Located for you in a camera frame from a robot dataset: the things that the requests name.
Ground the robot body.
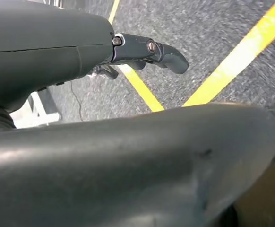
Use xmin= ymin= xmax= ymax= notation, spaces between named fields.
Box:
xmin=211 ymin=106 xmax=275 ymax=227

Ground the black floor cable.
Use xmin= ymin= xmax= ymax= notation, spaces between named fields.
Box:
xmin=70 ymin=80 xmax=84 ymax=122

